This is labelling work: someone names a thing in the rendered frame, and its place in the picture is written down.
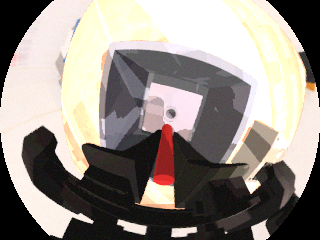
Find red peg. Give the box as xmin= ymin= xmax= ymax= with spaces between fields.
xmin=153 ymin=124 xmax=175 ymax=185

